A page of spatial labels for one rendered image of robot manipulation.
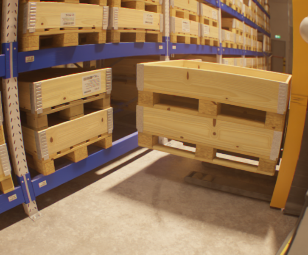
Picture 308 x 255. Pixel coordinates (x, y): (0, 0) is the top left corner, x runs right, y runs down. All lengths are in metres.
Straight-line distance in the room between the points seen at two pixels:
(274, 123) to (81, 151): 1.47
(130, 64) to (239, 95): 1.95
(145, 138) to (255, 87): 1.03
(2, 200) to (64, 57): 1.11
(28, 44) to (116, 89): 2.19
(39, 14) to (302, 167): 2.08
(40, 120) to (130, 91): 1.92
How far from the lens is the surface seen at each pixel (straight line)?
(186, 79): 1.99
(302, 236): 0.79
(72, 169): 2.17
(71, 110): 2.04
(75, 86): 2.04
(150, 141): 2.26
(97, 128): 2.27
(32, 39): 1.75
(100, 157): 2.38
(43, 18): 1.81
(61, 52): 1.93
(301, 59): 1.83
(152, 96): 2.16
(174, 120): 2.10
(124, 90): 3.62
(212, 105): 1.94
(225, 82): 1.88
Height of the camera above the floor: 1.18
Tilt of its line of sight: 17 degrees down
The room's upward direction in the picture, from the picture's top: straight up
